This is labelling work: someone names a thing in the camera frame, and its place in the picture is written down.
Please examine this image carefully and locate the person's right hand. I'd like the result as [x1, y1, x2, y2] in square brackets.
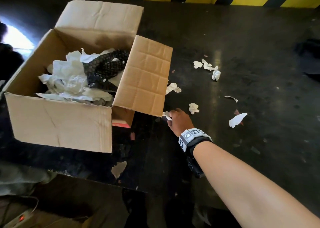
[166, 108, 195, 138]

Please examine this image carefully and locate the black mesh netting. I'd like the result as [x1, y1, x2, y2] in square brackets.
[83, 49, 130, 92]

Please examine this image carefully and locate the brown cardboard box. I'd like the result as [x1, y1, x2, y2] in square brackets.
[3, 0, 173, 153]

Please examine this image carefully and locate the person's right forearm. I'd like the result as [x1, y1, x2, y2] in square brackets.
[193, 141, 320, 228]

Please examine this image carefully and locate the right wrist marker band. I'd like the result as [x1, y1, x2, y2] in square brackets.
[178, 128, 213, 157]

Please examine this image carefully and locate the black cap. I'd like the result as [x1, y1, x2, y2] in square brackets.
[295, 39, 320, 82]

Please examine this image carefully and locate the black fabric bundle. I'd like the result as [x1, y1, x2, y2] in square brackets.
[0, 22, 25, 82]

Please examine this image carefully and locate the white power strip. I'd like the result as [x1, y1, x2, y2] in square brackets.
[0, 195, 39, 228]

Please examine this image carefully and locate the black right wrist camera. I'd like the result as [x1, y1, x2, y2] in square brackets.
[185, 156, 205, 179]

